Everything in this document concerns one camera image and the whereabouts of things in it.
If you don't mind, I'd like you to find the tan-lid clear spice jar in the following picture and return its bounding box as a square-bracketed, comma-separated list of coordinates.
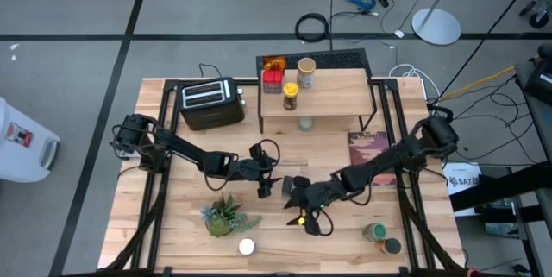
[296, 57, 317, 90]

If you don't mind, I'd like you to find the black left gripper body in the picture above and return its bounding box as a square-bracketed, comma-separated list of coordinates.
[235, 155, 271, 183]

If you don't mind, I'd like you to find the white plastic bin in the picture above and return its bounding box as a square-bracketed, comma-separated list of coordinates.
[0, 98, 60, 183]

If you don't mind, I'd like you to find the yellow-lid spice jar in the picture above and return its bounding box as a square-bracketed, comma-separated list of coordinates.
[282, 81, 299, 111]

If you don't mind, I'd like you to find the white floor lamp base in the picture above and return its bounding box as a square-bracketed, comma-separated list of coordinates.
[411, 0, 518, 47]

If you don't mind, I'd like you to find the coiled black cable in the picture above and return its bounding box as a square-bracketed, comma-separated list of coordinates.
[294, 12, 331, 44]

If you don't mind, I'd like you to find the black metal table frame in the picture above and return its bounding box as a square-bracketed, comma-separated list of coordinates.
[103, 77, 467, 277]

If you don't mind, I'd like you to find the white-lid spice jar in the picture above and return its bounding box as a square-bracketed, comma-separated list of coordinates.
[238, 237, 256, 256]

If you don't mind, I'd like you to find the black-lid orange spice jar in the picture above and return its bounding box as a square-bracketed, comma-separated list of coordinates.
[379, 237, 403, 255]

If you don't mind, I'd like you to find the white paper sign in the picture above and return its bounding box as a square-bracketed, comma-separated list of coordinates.
[442, 162, 482, 217]

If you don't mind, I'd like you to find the black perforated panel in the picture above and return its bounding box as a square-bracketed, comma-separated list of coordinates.
[255, 47, 373, 79]

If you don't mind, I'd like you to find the white cable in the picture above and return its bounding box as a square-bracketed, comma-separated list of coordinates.
[387, 64, 441, 101]

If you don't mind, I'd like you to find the yellow cable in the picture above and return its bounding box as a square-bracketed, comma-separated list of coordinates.
[437, 66, 517, 102]

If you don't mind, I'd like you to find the canyon picture book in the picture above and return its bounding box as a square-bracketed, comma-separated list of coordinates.
[347, 131, 398, 187]

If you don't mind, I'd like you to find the black two-slot toaster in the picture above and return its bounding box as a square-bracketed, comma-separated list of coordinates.
[178, 76, 246, 131]

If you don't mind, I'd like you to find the artificial succulent plant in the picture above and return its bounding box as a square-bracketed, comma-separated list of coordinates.
[199, 192, 263, 238]

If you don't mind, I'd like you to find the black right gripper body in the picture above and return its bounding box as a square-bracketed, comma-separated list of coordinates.
[299, 177, 346, 209]

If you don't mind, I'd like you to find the wooden shelf with black legs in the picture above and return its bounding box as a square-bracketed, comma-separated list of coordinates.
[257, 67, 380, 135]

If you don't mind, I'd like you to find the wheeled cart caster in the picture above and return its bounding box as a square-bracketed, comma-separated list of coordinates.
[519, 0, 552, 28]

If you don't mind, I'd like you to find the black equipment cart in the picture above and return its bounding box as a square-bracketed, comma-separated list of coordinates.
[448, 43, 552, 277]

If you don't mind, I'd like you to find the green-lid spice jar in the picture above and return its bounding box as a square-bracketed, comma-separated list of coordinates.
[362, 222, 388, 242]

